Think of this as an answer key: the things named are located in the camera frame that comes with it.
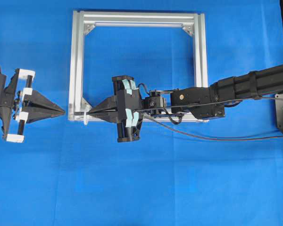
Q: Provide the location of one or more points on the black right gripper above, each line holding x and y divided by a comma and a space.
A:
122, 108

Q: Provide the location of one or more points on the left gripper white blocks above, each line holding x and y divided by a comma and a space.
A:
9, 104

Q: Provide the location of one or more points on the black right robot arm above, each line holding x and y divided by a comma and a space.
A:
211, 102

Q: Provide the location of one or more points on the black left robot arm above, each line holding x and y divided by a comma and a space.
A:
20, 104

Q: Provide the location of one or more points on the blue table cloth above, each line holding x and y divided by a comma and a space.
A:
69, 174

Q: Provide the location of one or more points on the aluminium extrusion frame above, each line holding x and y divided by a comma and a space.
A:
84, 22

